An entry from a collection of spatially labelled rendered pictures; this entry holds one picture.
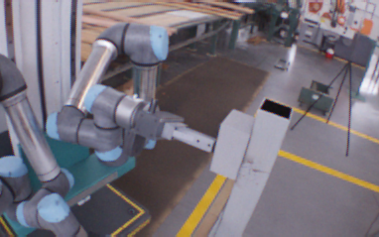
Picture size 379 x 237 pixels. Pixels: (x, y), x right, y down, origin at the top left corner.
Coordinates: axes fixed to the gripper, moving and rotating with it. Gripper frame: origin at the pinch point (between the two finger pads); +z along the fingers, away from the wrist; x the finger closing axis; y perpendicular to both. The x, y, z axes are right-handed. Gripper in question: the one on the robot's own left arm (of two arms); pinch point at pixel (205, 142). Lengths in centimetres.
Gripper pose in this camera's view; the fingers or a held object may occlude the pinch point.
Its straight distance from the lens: 58.5
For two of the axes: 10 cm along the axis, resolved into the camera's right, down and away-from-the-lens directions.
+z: 8.9, 3.3, -3.1
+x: 3.3, 0.0, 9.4
